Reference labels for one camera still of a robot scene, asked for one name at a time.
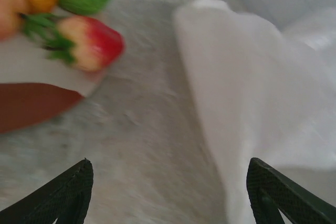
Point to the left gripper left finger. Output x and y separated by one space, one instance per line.
57 195

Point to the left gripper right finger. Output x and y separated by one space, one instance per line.
278 195

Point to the white plastic bag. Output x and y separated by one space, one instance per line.
249 90

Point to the red strawberry with green leaves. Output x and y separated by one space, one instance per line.
97 43

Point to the pink red peach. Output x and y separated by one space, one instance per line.
10 11

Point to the round white brown blue plate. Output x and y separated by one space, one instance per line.
31 103

